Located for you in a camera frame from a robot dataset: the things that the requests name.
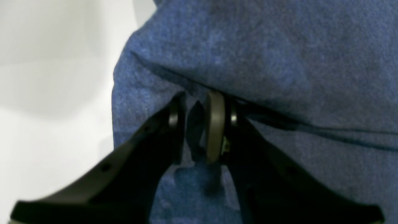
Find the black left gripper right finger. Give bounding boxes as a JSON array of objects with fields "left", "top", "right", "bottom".
[{"left": 205, "top": 91, "right": 385, "bottom": 224}]

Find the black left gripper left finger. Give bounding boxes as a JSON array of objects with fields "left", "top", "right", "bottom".
[{"left": 10, "top": 92, "right": 185, "bottom": 224}]

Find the blue t-shirt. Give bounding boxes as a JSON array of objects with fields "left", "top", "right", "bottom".
[{"left": 112, "top": 0, "right": 397, "bottom": 224}]

